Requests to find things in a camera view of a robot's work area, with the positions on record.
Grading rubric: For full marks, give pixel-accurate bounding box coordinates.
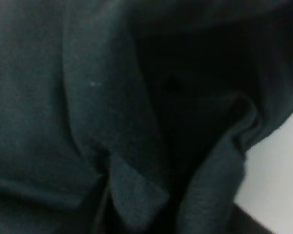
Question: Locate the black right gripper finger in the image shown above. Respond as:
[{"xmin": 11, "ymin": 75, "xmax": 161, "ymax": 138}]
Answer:
[{"xmin": 230, "ymin": 203, "xmax": 293, "ymax": 234}]

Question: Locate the black short sleeve shirt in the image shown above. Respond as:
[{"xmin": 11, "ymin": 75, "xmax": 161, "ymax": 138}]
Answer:
[{"xmin": 0, "ymin": 0, "xmax": 293, "ymax": 234}]

